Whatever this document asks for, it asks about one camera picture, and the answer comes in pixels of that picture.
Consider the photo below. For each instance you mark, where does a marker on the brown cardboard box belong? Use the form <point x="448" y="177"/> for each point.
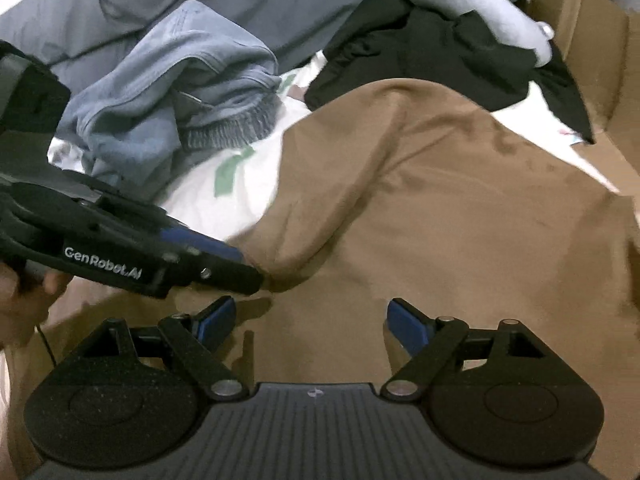
<point x="595" y="60"/>

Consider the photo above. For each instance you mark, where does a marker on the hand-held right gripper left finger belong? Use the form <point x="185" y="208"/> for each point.
<point x="217" y="321"/>

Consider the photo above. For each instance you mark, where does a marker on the light blue jeans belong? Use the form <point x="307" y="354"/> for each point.
<point x="150" y="85"/>

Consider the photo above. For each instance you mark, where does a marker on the brown printed t-shirt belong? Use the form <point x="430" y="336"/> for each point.
<point x="425" y="210"/>

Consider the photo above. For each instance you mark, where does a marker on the person's left hand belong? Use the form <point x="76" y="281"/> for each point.
<point x="20" y="305"/>

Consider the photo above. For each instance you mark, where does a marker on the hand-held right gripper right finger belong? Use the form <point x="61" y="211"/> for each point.
<point x="407" y="322"/>

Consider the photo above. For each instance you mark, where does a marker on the grey neck pillow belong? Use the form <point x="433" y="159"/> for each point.
<point x="475" y="5"/>

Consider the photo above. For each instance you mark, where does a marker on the black garment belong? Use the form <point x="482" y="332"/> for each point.
<point x="425" y="50"/>

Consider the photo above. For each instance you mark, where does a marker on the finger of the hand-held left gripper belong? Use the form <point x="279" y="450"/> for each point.
<point x="230" y="275"/>
<point x="200" y="240"/>

